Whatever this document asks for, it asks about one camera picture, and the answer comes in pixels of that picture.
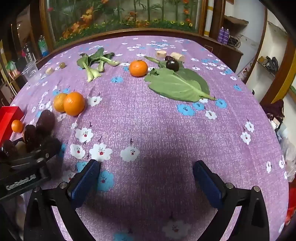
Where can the steel thermos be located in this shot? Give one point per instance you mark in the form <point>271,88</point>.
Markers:
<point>28,52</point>

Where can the pink printed box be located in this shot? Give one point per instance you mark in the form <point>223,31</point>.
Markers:
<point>245,70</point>

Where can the clear plastic cup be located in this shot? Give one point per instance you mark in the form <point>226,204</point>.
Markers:
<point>30,70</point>

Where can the wooden sideboard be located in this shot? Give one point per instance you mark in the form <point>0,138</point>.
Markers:
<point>226,54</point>

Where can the small orange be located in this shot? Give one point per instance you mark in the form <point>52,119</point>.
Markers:
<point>17,126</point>

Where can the large red date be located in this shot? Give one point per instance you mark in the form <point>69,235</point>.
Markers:
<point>45,120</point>

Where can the dark shoes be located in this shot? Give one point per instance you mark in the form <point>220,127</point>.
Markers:
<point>271,63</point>

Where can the red box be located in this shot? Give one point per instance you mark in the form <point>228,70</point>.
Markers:
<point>7,115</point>

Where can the green plastic bottle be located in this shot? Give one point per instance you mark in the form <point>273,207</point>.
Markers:
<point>43,46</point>

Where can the large orange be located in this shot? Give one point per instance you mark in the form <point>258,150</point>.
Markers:
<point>74,103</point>

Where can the large green leaf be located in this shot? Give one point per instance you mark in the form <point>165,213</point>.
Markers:
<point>178,84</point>

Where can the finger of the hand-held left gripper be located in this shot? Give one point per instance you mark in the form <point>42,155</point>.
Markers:
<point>53,146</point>

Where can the bok choy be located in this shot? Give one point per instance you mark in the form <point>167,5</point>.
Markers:
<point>100,62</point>
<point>89,71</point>
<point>111,60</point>

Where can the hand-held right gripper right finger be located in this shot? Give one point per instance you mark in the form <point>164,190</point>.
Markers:
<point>208,183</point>

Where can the wall shelf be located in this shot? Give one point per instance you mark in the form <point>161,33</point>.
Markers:
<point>235,20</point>

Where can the small dark red date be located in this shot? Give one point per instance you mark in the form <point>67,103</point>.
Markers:
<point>168,58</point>

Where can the plastic bag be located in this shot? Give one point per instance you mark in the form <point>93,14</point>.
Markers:
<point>289,153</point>

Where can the green vegetable stalk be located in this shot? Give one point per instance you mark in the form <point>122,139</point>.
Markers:
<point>153,60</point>

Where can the dark purple plum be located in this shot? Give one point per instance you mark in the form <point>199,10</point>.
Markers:
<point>172,65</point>

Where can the pale yellowish orange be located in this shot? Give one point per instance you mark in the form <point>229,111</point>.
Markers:
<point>59,102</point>

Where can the small green fruit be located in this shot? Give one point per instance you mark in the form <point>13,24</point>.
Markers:
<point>62,65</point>

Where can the purple bottle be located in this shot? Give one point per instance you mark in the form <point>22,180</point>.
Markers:
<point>222,34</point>
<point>227,36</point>

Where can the aquarium with wooden frame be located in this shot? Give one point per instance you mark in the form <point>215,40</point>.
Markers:
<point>120,18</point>

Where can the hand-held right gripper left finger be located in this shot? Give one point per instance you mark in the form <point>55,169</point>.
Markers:
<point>85,183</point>

